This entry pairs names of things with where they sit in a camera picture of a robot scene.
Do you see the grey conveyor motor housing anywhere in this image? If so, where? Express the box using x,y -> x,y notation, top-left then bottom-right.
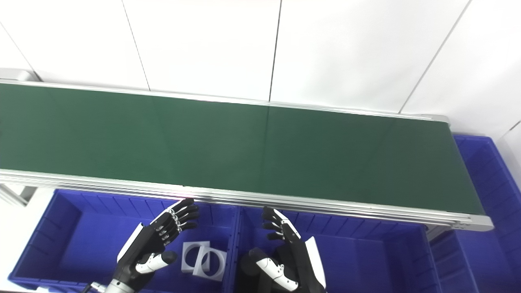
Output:
0,68 -> 39,82

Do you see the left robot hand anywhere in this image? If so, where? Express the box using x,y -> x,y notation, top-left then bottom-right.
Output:
115,198 -> 200,287

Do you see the white square ring part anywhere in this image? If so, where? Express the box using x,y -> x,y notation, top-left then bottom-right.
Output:
193,247 -> 227,282
182,241 -> 210,272

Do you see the green conveyor belt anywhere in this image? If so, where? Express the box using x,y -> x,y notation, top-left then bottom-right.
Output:
0,79 -> 494,232

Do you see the aluminium conveyor leg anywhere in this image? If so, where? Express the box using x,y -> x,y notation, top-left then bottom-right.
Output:
0,183 -> 33,206

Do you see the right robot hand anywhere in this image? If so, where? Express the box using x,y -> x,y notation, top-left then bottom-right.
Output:
243,206 -> 327,293

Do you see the empty blue bin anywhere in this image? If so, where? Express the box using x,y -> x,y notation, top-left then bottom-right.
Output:
429,134 -> 521,293

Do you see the blue bin with black parts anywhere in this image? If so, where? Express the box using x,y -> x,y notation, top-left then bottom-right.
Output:
230,206 -> 442,293

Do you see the black cylinder part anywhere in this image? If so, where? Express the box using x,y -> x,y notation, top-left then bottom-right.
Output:
238,260 -> 265,293

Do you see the blue bin with white parts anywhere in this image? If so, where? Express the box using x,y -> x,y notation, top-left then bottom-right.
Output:
8,188 -> 241,293

